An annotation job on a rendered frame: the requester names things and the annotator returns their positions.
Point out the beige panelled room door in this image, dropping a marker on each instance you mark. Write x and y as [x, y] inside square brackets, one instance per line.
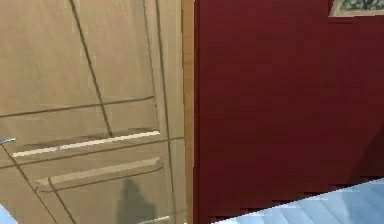
[83, 66]

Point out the framed wall picture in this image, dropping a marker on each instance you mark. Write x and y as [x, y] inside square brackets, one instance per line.
[360, 6]

